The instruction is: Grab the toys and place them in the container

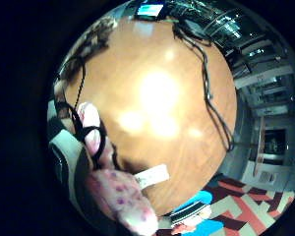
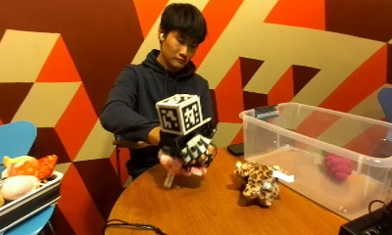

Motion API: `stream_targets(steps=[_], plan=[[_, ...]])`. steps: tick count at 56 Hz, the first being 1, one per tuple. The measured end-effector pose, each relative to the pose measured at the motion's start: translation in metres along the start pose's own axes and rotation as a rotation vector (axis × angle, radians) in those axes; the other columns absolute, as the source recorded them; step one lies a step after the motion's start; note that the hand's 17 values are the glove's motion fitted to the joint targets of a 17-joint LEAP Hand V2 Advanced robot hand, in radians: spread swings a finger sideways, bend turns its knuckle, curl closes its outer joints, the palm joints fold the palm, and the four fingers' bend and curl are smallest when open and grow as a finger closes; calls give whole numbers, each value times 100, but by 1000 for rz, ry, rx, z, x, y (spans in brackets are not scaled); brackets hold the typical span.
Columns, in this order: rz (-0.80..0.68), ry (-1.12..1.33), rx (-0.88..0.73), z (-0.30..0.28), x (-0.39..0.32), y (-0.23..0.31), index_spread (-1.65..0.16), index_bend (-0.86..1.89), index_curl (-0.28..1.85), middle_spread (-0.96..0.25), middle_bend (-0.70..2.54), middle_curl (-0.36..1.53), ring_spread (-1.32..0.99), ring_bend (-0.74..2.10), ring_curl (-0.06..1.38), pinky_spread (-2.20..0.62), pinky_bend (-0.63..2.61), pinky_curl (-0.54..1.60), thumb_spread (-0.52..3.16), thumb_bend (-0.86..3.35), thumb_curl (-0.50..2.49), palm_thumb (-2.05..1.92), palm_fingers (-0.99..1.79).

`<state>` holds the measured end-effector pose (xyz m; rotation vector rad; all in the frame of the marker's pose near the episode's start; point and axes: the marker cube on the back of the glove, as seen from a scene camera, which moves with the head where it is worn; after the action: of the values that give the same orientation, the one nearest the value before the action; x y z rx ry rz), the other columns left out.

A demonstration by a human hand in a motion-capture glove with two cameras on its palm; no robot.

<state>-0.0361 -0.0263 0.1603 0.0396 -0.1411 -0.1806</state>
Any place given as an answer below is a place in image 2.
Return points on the black phone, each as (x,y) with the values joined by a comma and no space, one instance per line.
(236,149)

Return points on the white cube with black markers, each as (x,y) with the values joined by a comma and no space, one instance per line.
(180,114)

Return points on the brown chair armrest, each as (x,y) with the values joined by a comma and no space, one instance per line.
(131,144)

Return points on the leopard print soft toy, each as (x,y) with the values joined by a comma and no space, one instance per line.
(256,182)

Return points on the the person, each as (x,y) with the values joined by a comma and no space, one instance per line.
(139,91)

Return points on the clear plastic storage bin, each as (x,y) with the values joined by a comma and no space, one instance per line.
(309,143)

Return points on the pink grape soft toy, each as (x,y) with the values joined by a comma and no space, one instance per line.
(339,166)

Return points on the white earbud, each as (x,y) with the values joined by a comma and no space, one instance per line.
(162,36)

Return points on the orange soft toy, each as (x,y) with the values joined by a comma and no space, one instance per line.
(31,166)

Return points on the grey tray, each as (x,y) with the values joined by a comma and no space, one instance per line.
(26,202)

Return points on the white and pink soft toy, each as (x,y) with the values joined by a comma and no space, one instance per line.
(18,186)

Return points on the black electronic device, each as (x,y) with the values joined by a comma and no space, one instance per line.
(375,223)

